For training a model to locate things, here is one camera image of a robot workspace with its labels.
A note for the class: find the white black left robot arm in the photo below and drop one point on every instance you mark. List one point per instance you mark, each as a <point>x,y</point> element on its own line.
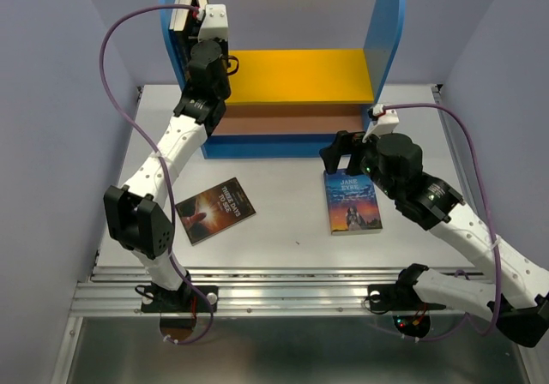
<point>135,211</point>

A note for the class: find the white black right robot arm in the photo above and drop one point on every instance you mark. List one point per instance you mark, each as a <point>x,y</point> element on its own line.
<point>516,295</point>

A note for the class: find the A Tale of Two Cities book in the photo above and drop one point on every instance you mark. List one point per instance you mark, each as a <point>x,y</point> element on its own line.
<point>182,20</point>

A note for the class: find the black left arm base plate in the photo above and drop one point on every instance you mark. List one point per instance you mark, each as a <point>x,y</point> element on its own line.
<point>156,300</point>

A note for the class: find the Three Days to See book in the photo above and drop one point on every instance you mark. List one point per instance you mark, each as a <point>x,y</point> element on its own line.
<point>214,210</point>

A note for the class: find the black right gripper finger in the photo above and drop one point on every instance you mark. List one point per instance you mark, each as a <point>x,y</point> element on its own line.
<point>356,165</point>
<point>340,146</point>

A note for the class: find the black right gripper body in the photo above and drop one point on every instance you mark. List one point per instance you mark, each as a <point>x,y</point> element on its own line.
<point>370,165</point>

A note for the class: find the Animal Farm book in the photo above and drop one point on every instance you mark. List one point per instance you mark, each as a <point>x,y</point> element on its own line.
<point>180,44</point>

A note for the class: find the Nineteen Eighty-Four book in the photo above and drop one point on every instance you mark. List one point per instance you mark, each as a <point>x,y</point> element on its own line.
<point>195,11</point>

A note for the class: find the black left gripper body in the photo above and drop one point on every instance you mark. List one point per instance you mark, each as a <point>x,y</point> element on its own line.
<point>224,90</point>

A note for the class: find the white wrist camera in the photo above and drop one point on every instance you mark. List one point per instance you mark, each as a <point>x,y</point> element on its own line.
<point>383,121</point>
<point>213,23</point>

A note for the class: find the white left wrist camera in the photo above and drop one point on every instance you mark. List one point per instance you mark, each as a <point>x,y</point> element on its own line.
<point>213,23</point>

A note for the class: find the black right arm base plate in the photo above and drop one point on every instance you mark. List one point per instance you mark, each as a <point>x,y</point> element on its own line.
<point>388,297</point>

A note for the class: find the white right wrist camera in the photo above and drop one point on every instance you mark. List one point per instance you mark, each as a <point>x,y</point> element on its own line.
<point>383,121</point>

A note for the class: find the blue yellow wooden bookshelf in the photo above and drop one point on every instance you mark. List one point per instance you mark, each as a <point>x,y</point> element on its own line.
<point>290,103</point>

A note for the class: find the Jane Eyre book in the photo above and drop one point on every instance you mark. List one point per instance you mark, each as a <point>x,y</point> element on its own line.
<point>352,204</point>

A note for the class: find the aluminium mounting rail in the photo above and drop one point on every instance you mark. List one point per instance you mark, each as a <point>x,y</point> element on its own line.
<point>241,292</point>

